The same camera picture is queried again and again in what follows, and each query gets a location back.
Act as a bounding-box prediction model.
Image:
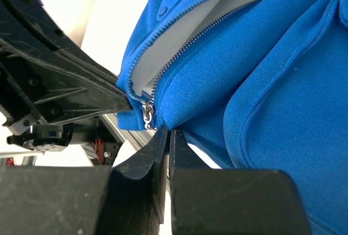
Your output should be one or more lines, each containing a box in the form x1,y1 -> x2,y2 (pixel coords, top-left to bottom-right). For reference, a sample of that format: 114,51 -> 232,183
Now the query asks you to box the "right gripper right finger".
169,129 -> 312,234

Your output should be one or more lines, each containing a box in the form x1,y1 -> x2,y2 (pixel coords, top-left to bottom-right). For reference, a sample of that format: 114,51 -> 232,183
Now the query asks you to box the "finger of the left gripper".
1,0 -> 131,128

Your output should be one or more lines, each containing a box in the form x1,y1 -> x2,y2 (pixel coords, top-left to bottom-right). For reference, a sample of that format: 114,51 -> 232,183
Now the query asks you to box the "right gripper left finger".
1,126 -> 168,234

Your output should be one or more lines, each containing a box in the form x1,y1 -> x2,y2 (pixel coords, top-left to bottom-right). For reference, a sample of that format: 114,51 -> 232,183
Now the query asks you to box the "silver zipper slider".
142,101 -> 157,132

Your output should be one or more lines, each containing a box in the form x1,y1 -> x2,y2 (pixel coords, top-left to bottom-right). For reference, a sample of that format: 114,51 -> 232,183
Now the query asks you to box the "blue zip jacket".
116,0 -> 347,234

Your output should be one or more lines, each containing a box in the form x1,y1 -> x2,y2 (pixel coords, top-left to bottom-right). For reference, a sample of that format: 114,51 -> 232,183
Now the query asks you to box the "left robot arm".
1,0 -> 131,165

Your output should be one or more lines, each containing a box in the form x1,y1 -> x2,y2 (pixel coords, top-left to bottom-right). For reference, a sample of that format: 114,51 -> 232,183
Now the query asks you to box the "aluminium table frame rail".
100,114 -> 154,166

